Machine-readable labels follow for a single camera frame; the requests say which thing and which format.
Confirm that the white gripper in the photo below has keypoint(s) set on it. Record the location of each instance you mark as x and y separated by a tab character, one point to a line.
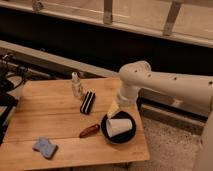
125	97

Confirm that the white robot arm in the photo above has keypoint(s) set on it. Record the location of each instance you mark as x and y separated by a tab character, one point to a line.
193	89

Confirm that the white paper cup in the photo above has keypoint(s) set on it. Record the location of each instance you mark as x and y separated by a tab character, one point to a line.
118	126

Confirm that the black round plate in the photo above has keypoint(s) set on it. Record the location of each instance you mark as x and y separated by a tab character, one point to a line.
123	137

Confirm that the clear plastic bottle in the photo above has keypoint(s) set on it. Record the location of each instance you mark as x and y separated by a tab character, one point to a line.
77	86

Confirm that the blue sponge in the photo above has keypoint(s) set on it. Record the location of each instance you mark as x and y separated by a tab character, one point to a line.
45	147

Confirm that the black equipment with cables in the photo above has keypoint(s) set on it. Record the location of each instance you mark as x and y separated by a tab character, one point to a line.
6	100

